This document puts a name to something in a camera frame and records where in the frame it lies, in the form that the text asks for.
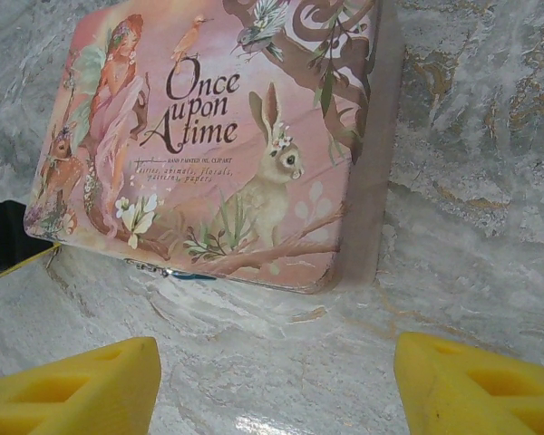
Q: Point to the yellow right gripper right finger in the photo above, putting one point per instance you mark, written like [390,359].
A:
[471,399]

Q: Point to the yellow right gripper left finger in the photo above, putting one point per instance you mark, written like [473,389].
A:
[72,399]

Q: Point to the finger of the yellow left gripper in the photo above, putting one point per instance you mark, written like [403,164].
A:
[27,259]

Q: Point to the pink illustrated book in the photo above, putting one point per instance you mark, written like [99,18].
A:
[236,136]

